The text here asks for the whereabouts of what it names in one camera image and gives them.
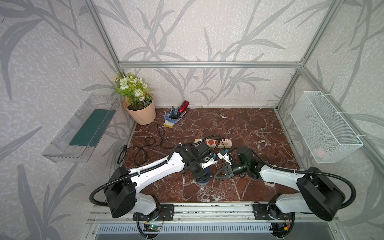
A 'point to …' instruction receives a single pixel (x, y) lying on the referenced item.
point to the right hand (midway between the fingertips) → (215, 177)
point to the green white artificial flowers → (138, 96)
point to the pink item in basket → (319, 151)
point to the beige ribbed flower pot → (143, 116)
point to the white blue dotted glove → (174, 116)
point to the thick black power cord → (161, 141)
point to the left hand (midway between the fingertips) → (203, 172)
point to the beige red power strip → (215, 143)
